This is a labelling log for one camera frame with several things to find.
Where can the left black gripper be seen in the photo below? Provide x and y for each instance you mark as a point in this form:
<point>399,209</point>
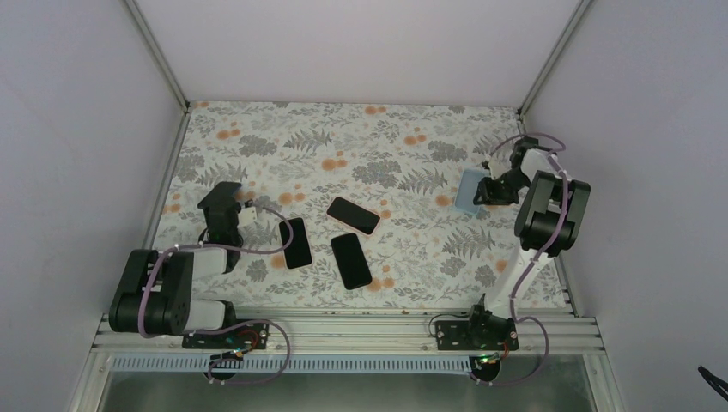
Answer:
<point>206,208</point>

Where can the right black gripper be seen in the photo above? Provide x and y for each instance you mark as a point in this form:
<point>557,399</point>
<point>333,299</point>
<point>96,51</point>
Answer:
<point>490,196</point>

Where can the light blue phone case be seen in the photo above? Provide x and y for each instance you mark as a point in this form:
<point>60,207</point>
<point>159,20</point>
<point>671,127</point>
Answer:
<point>467,189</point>

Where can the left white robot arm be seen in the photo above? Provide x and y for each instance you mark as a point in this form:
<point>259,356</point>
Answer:
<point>154,294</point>

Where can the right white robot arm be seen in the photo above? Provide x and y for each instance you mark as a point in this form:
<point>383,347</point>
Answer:
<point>551,209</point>

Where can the phone in peach case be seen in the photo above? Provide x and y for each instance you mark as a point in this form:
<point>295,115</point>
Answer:
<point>298,254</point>

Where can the phone in pink case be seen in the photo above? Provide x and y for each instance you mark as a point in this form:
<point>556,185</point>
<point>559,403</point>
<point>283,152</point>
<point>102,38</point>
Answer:
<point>353,215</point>

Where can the black phone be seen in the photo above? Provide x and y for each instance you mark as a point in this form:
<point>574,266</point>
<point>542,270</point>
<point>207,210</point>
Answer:
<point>351,261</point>

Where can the floral patterned mat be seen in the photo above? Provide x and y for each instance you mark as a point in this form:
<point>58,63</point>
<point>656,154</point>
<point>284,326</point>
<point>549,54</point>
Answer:
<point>403,163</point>

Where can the black object at corner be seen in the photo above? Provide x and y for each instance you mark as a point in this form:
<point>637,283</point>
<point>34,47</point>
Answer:
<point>719,385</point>

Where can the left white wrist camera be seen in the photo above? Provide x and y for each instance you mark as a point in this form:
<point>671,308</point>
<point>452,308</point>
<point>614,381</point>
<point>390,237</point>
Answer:
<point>247,214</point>

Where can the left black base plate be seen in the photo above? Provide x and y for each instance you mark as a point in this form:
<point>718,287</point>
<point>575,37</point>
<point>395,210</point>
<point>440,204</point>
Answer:
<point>253,336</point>

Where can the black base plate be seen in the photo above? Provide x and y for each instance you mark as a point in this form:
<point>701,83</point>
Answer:
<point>253,336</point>
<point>461,335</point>

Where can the aluminium rail frame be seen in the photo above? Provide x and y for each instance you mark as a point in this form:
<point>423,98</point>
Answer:
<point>375,333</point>

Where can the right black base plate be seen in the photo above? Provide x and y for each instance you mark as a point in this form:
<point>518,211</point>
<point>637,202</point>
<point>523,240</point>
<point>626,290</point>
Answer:
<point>461,335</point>

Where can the perforated cable duct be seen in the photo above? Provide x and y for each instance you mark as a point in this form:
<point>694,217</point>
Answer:
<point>298,363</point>

